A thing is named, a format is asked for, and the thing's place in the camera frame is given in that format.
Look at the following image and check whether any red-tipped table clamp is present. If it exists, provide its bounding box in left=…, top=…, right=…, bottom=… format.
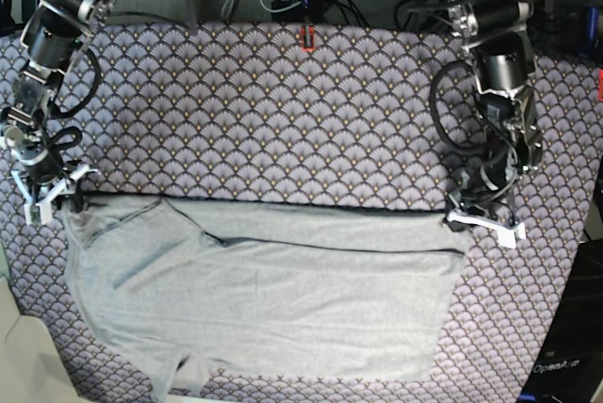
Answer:
left=300, top=0, right=315, bottom=52

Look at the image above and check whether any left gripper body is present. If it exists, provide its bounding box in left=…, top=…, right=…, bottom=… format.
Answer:
left=449, top=138, right=542, bottom=215

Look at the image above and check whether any blue clamp post right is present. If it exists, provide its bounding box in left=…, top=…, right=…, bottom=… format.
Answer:
left=580, top=7, right=600, bottom=57

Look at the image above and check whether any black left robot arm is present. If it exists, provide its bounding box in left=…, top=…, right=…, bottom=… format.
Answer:
left=428, top=0, right=543, bottom=243

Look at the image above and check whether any black OpenArm box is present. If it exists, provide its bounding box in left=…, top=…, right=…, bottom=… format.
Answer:
left=517, top=240, right=602, bottom=402

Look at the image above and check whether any light grey T-shirt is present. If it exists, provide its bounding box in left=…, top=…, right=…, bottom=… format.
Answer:
left=61, top=195, right=471, bottom=400

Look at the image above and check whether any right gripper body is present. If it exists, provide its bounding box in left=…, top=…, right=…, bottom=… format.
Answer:
left=1, top=106, right=80, bottom=186

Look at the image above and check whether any red clamp at right edge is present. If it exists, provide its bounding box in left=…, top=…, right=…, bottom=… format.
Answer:
left=598, top=68, right=603, bottom=102

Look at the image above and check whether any fan-patterned table cloth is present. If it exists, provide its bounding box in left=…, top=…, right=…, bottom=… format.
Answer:
left=0, top=21, right=603, bottom=403

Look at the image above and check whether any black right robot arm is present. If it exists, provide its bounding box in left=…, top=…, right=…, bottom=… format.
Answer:
left=1, top=0, right=116, bottom=224

